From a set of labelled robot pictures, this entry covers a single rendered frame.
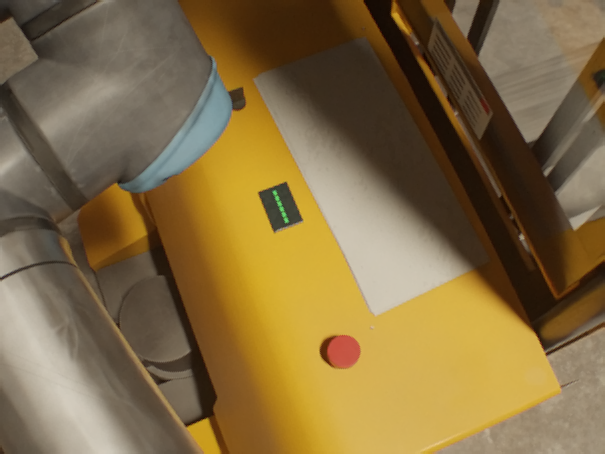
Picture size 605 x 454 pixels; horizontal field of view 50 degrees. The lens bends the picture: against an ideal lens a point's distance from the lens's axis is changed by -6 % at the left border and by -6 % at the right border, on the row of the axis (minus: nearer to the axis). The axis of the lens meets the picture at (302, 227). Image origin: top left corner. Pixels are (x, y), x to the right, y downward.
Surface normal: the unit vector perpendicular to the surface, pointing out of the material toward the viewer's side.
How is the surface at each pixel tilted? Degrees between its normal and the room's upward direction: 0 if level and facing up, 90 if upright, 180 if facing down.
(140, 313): 0
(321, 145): 0
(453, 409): 0
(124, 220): 22
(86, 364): 34
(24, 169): 40
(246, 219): 14
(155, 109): 48
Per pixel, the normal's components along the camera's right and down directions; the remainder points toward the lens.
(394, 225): 0.00, -0.34
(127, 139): 0.55, 0.54
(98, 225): -0.35, -0.19
